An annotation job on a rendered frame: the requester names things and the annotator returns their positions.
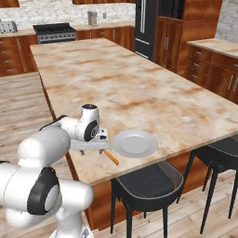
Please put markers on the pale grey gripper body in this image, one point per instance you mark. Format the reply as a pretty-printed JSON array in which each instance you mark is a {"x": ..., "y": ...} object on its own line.
[{"x": 89, "y": 144}]

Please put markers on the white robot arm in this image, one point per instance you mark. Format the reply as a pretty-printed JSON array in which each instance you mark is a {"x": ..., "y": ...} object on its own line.
[{"x": 40, "y": 148}]

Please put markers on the grey round plate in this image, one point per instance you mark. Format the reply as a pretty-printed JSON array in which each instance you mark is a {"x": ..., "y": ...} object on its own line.
[{"x": 135, "y": 143}]

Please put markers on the wooden kitchen island base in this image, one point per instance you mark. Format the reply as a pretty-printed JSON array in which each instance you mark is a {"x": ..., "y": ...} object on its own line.
[{"x": 102, "y": 201}]

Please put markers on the black stool with grey rim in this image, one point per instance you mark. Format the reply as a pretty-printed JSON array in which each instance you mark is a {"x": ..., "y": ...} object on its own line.
[
  {"x": 221, "y": 152},
  {"x": 145, "y": 184}
]

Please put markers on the wooden base cupboards with doors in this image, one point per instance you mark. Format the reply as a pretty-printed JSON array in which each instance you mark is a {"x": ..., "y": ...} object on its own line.
[{"x": 108, "y": 35}]

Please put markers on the wooden base cupboards with drawers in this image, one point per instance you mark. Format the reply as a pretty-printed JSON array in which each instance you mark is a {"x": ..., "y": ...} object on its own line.
[{"x": 14, "y": 55}]

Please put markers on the black and steel range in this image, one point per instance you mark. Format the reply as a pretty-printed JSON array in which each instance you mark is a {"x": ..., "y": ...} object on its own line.
[{"x": 54, "y": 33}]

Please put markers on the grey knife block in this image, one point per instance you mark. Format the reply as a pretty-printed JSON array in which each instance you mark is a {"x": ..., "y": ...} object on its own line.
[{"x": 92, "y": 18}]

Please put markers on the black fridge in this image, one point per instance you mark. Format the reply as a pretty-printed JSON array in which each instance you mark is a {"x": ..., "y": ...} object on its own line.
[{"x": 145, "y": 28}]

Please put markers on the tall wooden cupboard unit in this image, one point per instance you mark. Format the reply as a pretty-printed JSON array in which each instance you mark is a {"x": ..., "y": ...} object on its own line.
[{"x": 173, "y": 43}]

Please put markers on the silver toaster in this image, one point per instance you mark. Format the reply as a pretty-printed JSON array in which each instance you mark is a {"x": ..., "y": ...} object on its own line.
[{"x": 8, "y": 27}]

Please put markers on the black built-in oven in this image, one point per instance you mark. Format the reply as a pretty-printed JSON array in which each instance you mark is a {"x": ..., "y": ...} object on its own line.
[{"x": 171, "y": 7}]

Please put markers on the wooden wall cupboards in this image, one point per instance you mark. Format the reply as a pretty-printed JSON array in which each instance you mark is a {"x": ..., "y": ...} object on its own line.
[{"x": 8, "y": 3}]

